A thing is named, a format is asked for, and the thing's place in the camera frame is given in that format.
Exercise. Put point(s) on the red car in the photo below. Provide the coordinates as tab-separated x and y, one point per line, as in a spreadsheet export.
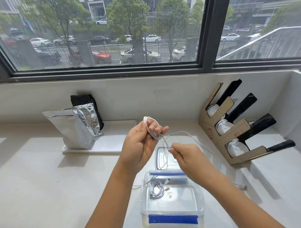
101	56

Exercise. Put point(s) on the white rectangular tray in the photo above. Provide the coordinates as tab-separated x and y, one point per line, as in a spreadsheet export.
110	141

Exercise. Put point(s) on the person's left forearm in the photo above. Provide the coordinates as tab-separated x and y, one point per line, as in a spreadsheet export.
110	202

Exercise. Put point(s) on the black window frame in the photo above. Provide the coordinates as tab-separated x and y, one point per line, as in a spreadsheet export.
209	35

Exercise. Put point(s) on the beige car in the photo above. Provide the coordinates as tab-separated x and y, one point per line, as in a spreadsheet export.
151	56

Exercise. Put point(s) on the black bag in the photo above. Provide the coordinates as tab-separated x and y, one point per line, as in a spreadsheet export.
82	99

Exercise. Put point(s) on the clear container lid blue seal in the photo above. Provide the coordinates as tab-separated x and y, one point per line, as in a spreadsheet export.
161	159

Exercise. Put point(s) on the person's left hand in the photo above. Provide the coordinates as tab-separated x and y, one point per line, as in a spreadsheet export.
138	148

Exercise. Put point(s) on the person's right forearm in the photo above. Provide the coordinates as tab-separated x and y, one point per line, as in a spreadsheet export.
239	206

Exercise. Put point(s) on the white cup lid stack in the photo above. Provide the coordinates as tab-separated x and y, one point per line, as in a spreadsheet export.
236	149
223	128
212	110

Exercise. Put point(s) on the silver foil bag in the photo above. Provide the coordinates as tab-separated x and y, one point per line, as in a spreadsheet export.
70	129

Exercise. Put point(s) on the cardboard cup dispenser rack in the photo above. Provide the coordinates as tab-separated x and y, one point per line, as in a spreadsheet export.
207	122

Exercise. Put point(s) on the white stair railing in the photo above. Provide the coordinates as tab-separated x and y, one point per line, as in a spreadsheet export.
254	41

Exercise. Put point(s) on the person's right hand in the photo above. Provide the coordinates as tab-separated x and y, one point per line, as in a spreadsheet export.
195	164

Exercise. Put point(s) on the clear plastic container blue clips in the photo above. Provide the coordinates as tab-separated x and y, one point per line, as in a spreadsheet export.
183	202

